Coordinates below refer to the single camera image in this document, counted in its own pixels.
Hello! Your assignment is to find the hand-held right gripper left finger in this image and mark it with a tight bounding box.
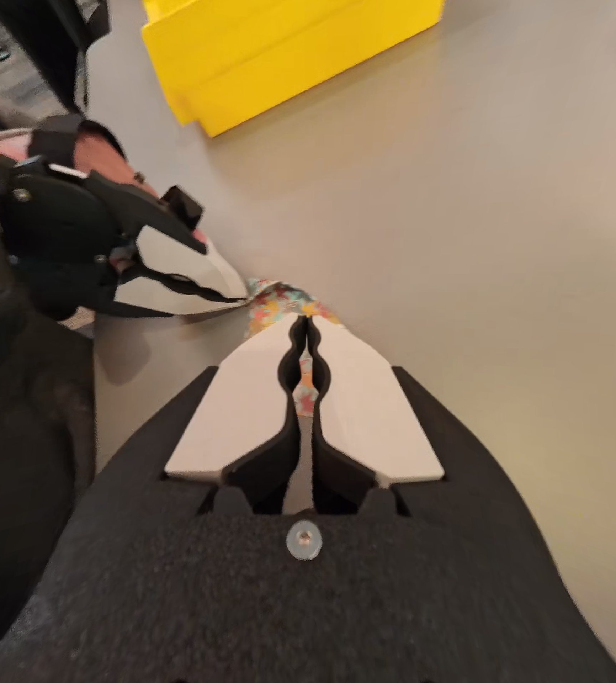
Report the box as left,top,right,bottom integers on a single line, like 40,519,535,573
164,314,309,517

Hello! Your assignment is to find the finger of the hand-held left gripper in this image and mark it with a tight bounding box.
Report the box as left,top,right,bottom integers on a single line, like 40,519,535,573
135,224,250,302
112,269,247,318

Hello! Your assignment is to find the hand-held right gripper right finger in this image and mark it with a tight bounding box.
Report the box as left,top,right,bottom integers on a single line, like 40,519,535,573
306,315,446,517

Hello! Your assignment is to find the leaf-patterned teal origami paper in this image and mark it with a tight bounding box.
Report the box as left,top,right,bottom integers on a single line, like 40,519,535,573
182,276,345,418

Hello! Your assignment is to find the person's left hand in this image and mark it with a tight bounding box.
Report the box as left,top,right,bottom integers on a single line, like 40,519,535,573
0,122,160,199

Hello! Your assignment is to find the yellow plastic bin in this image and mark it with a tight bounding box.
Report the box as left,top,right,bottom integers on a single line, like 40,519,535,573
142,0,446,138

